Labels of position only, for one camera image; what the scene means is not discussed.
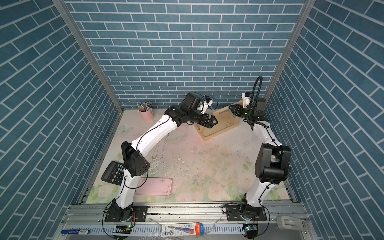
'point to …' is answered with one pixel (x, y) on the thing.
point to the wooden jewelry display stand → (226, 120)
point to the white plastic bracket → (286, 222)
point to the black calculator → (114, 173)
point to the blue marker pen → (76, 231)
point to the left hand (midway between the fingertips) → (215, 120)
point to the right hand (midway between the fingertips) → (232, 107)
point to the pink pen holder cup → (148, 115)
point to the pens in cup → (144, 106)
